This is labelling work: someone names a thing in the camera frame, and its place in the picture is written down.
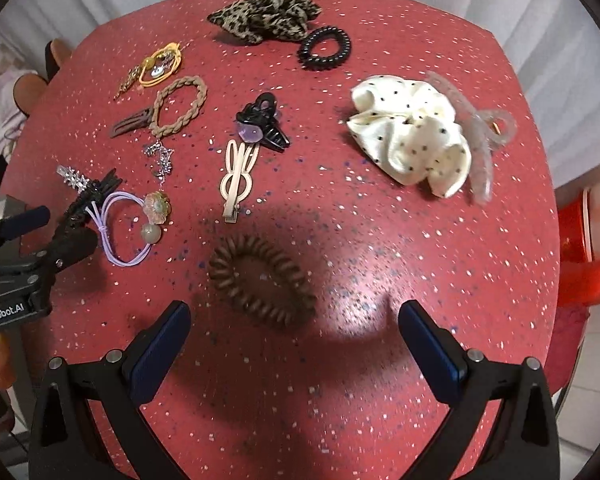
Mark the black small claw clip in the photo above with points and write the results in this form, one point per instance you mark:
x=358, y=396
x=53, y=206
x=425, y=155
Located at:
x=257, y=123

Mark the brown snap hair clip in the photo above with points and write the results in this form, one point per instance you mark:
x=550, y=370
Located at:
x=139, y=120

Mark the gold leaf hair pin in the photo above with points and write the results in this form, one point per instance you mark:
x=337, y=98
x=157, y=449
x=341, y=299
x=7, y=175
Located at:
x=127, y=83

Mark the black beaded snap hair clip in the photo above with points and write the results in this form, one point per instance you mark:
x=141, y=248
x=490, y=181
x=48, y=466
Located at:
x=78, y=214

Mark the pink white cloth pile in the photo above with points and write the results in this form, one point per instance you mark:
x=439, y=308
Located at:
x=12, y=119

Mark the silver star hair clip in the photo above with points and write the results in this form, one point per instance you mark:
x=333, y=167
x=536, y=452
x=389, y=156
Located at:
x=162, y=157

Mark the leopard print scrunchie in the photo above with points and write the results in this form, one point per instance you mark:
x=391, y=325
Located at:
x=253, y=21

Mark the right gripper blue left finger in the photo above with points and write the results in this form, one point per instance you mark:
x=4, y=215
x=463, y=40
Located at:
x=65, y=441

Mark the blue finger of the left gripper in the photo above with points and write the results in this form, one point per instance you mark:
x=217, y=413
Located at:
x=20, y=224
x=65, y=251

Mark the left human hand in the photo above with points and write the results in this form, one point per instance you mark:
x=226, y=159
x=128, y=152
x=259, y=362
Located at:
x=7, y=372

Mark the red plastic stool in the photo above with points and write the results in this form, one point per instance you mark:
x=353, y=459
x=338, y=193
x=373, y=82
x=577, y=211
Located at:
x=579, y=230

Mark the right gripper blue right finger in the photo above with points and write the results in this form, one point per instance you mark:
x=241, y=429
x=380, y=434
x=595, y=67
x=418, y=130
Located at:
x=523, y=442

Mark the silver rhinestone hair clip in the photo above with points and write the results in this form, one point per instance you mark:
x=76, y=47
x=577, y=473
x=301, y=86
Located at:
x=73, y=178

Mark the translucent large claw clip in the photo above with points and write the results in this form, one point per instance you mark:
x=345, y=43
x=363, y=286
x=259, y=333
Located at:
x=485, y=131

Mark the cream polka dot scrunchie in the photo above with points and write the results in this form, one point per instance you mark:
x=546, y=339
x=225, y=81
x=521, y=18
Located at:
x=409, y=130

